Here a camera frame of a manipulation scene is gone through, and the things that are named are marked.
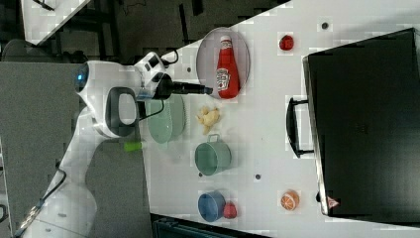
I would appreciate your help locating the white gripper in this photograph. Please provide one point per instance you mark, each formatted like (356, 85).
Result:
(152, 70)

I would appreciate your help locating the red ketchup bottle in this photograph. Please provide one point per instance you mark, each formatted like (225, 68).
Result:
(227, 75)

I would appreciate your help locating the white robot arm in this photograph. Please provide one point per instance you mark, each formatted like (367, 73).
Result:
(111, 92)

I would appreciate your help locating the grey round plate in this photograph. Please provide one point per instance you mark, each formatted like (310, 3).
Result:
(208, 55)

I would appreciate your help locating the yellow toy food pieces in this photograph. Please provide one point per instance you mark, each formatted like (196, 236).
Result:
(207, 118)

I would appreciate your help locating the light green bowl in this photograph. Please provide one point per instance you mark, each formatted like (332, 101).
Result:
(167, 119)

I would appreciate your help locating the green metal pot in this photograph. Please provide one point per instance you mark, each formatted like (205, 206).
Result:
(213, 156)

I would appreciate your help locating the red toy tomato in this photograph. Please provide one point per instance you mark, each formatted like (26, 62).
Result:
(286, 43)

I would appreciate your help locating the blue cup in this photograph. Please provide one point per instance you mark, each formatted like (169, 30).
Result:
(211, 205)

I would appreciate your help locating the red toy strawberry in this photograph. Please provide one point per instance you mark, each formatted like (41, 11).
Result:
(230, 210)

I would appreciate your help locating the dark crate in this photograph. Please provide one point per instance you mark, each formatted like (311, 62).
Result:
(170, 228)

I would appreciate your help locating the orange slice toy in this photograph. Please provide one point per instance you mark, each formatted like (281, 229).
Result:
(290, 200)

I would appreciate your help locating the black oven with handle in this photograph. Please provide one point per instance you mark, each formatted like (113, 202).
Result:
(364, 111)

